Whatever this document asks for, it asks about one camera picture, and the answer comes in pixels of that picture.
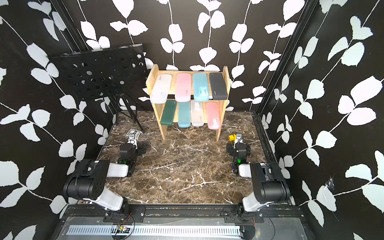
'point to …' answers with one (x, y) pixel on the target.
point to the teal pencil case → (184, 114)
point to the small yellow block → (232, 137)
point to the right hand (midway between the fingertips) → (237, 139)
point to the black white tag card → (138, 133)
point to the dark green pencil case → (168, 113)
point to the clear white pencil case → (197, 113)
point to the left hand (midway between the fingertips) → (135, 139)
